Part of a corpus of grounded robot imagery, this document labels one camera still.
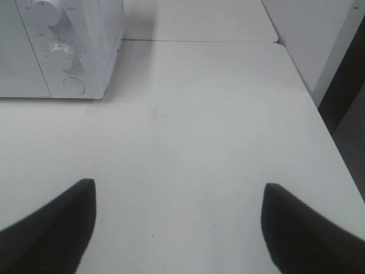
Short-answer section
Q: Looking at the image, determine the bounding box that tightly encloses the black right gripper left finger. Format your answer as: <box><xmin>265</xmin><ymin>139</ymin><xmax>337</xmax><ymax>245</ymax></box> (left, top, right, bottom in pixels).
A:
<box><xmin>1</xmin><ymin>179</ymin><xmax>96</xmax><ymax>273</ymax></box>

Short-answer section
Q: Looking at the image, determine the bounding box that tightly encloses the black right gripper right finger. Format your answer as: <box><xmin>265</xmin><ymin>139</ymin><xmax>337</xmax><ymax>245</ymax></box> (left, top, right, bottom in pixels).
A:
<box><xmin>261</xmin><ymin>183</ymin><xmax>364</xmax><ymax>273</ymax></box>

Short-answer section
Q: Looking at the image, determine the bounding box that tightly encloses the round white door button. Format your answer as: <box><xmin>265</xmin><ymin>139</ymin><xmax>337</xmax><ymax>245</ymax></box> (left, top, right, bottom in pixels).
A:
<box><xmin>63</xmin><ymin>77</ymin><xmax>85</xmax><ymax>95</ymax></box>

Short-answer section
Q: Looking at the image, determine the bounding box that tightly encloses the white timer knob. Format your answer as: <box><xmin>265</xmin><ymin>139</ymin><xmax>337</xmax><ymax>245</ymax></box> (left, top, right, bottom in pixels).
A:
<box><xmin>50</xmin><ymin>43</ymin><xmax>76</xmax><ymax>70</ymax></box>

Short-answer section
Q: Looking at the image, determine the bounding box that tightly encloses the white microwave oven body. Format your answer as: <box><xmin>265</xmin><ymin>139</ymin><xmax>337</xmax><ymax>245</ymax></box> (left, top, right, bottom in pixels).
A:
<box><xmin>1</xmin><ymin>0</ymin><xmax>125</xmax><ymax>99</ymax></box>

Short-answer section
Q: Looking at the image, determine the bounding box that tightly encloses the upper white power knob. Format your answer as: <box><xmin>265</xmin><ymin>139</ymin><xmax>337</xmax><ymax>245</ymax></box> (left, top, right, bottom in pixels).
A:
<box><xmin>32</xmin><ymin>0</ymin><xmax>64</xmax><ymax>26</ymax></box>

